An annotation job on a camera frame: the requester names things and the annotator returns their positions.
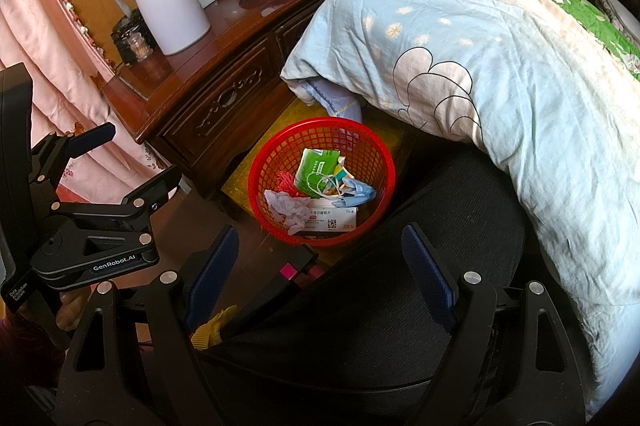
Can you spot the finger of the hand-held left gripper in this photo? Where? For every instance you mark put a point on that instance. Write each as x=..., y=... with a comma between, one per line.
x=155, y=186
x=90, y=137

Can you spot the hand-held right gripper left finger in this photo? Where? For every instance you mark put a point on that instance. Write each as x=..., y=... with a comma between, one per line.
x=212, y=278

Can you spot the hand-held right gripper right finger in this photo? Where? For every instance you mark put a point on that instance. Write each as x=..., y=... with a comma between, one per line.
x=430, y=273

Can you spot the red plastic mesh basket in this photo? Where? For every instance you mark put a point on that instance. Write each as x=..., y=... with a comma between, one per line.
x=260, y=206

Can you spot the white tissue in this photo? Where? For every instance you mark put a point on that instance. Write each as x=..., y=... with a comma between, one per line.
x=287, y=208

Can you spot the blue face mask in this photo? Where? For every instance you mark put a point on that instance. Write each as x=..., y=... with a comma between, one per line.
x=357, y=193

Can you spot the white medicine box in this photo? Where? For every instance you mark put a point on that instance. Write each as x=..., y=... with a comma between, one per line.
x=335, y=218

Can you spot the person's left hand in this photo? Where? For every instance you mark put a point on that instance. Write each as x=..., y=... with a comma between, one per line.
x=75, y=310

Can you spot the yellow cloth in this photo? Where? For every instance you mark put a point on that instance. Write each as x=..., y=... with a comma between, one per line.
x=212, y=326

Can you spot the black office chair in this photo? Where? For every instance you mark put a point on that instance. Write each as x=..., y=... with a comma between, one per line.
x=360, y=316

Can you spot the pink printed curtain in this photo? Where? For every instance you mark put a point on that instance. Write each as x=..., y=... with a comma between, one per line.
x=50, y=56

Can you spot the small clear glass jar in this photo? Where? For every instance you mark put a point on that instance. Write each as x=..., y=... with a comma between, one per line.
x=139, y=49

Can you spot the dark glass jar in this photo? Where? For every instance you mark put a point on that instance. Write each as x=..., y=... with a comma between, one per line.
x=120, y=31

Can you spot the carved dark wooden dresser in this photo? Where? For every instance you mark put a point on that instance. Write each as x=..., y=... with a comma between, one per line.
x=215, y=71

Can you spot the blue cloth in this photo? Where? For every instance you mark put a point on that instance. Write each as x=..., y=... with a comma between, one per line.
x=335, y=99

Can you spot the cartoon printed quilt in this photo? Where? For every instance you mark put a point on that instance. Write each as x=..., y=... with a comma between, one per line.
x=500, y=81

